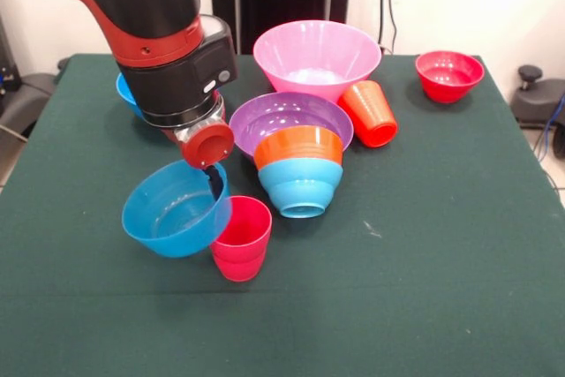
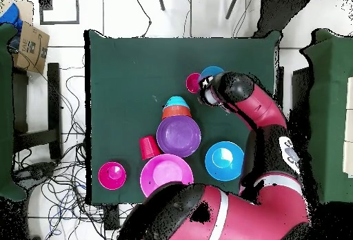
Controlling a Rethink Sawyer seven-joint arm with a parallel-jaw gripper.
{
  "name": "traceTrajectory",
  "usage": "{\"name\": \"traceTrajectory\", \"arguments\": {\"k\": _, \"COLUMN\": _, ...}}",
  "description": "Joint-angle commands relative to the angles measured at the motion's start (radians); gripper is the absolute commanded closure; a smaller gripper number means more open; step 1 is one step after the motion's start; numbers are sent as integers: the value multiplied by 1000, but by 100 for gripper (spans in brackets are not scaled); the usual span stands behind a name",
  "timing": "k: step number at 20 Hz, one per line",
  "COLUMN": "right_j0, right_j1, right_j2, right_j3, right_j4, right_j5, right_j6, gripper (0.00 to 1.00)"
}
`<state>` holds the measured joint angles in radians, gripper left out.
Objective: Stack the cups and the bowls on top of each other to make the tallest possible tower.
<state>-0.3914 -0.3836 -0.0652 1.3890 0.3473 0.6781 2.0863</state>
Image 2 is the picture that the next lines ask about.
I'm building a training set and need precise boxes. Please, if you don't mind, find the orange bowl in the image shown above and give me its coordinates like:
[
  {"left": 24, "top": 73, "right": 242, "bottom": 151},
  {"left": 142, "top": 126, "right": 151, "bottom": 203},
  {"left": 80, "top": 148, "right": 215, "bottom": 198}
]
[{"left": 161, "top": 105, "right": 192, "bottom": 120}]

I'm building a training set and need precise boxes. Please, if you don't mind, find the wide purple bowl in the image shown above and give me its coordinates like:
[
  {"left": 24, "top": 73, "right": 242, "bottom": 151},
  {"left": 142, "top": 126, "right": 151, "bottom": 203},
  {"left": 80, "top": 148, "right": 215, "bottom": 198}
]
[{"left": 156, "top": 114, "right": 202, "bottom": 159}]

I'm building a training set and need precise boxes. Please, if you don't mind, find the red cup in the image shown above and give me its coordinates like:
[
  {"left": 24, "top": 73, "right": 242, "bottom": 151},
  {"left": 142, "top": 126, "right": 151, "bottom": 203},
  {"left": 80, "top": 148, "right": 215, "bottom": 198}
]
[{"left": 139, "top": 135, "right": 161, "bottom": 161}]

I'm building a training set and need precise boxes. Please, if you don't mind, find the ribbed pink-red cup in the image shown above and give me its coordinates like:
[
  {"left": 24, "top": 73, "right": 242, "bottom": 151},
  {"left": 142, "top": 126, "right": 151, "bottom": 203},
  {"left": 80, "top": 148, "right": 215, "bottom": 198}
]
[{"left": 185, "top": 72, "right": 202, "bottom": 94}]

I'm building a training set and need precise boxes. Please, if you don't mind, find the large pink bowl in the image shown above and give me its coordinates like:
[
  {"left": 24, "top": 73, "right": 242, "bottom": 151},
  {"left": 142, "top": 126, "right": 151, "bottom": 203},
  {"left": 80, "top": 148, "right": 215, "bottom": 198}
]
[{"left": 139, "top": 153, "right": 194, "bottom": 199}]

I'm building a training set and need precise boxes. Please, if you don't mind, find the flat-bottomed blue bowl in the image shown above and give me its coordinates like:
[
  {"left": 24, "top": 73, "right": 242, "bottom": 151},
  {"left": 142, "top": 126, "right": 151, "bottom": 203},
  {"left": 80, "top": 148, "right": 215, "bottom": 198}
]
[{"left": 198, "top": 66, "right": 225, "bottom": 82}]

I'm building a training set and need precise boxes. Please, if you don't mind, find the deep blue bowl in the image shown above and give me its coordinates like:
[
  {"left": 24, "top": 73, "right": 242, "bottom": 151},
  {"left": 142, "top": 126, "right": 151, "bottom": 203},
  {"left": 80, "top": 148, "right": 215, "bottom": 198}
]
[{"left": 204, "top": 141, "right": 245, "bottom": 182}]

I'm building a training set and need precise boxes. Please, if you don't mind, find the dark green table cloth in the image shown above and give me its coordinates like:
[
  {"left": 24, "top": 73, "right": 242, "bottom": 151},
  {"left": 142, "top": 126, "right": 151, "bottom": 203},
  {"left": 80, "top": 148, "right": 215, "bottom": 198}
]
[{"left": 83, "top": 29, "right": 283, "bottom": 205}]

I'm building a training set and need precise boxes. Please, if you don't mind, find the small crimson bowl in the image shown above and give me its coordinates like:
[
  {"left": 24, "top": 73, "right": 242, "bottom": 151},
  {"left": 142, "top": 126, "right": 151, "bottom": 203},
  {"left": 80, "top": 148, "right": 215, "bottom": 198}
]
[{"left": 98, "top": 161, "right": 128, "bottom": 191}]

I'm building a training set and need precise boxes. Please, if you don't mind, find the black wooden bench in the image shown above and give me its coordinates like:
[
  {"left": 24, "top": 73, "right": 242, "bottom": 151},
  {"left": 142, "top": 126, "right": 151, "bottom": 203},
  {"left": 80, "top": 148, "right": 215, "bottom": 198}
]
[{"left": 12, "top": 62, "right": 63, "bottom": 161}]

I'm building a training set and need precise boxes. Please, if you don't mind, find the grey black equipment base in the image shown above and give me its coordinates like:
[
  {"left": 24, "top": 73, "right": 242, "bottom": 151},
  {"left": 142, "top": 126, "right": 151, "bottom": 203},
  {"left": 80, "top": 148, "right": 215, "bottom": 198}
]
[{"left": 13, "top": 161, "right": 57, "bottom": 188}]

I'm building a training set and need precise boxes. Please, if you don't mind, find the person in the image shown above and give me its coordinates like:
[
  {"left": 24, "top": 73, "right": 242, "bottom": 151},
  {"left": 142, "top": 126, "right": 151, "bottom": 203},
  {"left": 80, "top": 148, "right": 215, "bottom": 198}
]
[{"left": 252, "top": 0, "right": 316, "bottom": 39}]

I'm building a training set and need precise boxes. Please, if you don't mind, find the green cloth covered table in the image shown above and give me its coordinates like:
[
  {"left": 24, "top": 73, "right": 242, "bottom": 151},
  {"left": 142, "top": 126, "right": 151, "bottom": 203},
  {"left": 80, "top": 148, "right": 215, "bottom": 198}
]
[
  {"left": 299, "top": 28, "right": 353, "bottom": 203},
  {"left": 0, "top": 23, "right": 27, "bottom": 202}
]

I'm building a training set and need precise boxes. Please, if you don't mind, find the cardboard box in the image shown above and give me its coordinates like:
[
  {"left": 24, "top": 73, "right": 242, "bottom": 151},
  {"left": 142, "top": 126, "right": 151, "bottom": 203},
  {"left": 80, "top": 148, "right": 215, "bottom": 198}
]
[{"left": 12, "top": 21, "right": 50, "bottom": 74}]

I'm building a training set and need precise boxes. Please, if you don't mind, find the white box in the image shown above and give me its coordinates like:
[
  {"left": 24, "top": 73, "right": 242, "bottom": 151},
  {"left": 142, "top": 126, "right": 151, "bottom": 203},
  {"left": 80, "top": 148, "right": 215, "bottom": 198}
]
[{"left": 342, "top": 76, "right": 353, "bottom": 179}]

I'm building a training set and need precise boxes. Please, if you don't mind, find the blue bag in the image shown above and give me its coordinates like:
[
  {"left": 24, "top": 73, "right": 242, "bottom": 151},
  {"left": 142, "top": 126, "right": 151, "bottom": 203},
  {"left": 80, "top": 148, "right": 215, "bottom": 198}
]
[{"left": 0, "top": 2, "right": 23, "bottom": 31}]

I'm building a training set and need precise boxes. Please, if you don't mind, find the black floor cable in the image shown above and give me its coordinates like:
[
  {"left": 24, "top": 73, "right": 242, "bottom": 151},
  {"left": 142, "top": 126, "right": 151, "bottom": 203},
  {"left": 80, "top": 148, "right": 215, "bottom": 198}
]
[{"left": 134, "top": 0, "right": 153, "bottom": 39}]

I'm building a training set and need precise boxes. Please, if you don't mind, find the black square floor frame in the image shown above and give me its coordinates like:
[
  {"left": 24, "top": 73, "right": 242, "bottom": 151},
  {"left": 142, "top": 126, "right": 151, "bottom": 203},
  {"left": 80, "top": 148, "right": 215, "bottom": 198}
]
[{"left": 39, "top": 0, "right": 80, "bottom": 26}]

